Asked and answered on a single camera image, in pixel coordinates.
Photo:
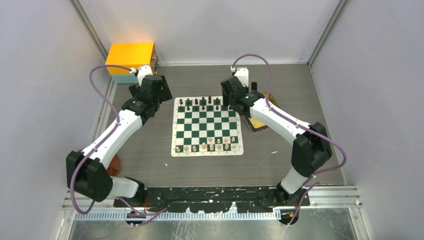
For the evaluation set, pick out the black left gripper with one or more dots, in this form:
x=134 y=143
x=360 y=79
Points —
x=164 y=90

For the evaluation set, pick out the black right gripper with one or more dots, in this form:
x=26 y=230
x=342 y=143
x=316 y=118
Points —
x=226 y=101

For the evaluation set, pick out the gold tin box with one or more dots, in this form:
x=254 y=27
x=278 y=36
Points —
x=255 y=125

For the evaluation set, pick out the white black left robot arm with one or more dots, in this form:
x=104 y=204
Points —
x=132 y=116

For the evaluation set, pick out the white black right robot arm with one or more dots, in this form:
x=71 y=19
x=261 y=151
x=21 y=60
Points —
x=310 y=149

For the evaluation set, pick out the green white chess board mat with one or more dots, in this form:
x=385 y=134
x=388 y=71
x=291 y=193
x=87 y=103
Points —
x=195 y=127

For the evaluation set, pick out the light blue box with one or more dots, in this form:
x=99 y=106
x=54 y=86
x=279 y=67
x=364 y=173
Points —
x=121 y=74

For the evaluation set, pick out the yellow box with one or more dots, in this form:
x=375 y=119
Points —
x=133 y=55

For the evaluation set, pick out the brown cloth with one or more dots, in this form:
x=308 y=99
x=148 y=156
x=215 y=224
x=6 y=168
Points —
x=114 y=165

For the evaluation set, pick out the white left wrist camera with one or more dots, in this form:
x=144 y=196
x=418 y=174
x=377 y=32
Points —
x=141 y=72

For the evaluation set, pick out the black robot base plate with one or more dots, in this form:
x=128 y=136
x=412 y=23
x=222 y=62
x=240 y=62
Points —
x=246 y=199

